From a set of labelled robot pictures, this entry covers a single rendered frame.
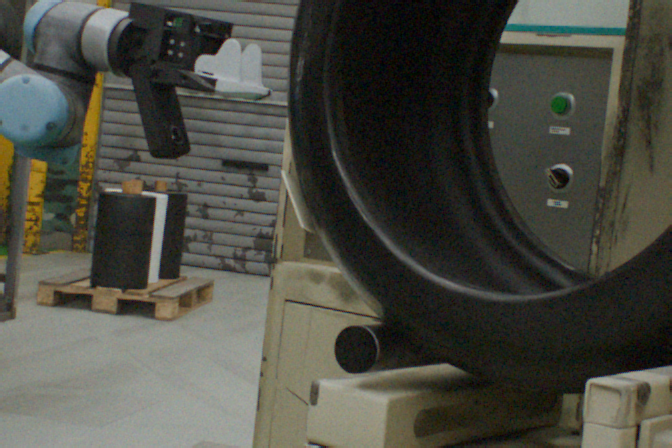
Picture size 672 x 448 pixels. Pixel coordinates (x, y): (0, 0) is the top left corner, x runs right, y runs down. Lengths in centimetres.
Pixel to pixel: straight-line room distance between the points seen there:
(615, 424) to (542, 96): 136
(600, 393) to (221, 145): 1047
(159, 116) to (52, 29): 19
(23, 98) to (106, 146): 993
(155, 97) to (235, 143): 944
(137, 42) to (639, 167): 58
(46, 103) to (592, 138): 77
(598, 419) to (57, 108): 99
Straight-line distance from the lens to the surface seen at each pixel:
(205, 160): 1104
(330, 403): 125
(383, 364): 124
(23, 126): 146
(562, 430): 149
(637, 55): 151
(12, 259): 606
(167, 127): 151
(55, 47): 160
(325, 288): 202
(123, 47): 154
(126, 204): 781
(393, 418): 122
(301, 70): 126
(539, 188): 188
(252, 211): 1092
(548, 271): 141
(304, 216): 126
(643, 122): 150
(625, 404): 55
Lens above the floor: 108
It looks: 3 degrees down
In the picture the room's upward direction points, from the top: 6 degrees clockwise
